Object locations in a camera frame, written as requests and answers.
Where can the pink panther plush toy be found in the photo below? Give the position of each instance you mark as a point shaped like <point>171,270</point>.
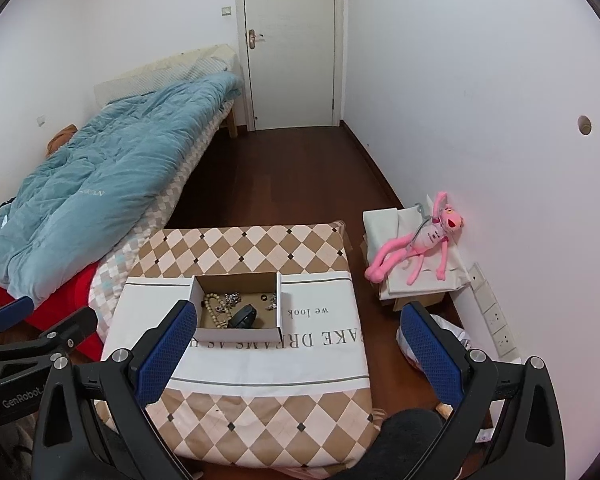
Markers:
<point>433,233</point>

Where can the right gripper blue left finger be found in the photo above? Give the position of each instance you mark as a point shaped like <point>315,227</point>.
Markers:
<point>157,354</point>

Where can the white cardboard box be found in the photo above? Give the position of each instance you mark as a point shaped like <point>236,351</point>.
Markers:
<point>218,297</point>

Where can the checkered printed table cloth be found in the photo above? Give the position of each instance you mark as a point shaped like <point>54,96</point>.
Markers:
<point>302,403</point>

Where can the white door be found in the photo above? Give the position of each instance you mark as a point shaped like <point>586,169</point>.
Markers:
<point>292,55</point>

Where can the white wall socket strip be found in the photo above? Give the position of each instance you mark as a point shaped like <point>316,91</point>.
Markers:
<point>499,330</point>

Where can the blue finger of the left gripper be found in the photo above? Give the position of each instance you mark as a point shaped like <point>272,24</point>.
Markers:
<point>15,312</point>

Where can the checkered bed sheet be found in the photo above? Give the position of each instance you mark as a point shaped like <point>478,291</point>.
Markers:
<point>114,269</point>

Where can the black fitness band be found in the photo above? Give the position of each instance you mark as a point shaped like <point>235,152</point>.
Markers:
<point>244,318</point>

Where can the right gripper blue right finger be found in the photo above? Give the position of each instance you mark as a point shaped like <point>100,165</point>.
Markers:
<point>440,355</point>

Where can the gold earring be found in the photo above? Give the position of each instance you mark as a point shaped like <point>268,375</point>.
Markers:
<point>272,304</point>

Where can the brown pillow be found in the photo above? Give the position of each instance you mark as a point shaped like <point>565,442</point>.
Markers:
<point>59,139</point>

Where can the light blue quilt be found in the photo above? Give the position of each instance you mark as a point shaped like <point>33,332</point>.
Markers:
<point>84,198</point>

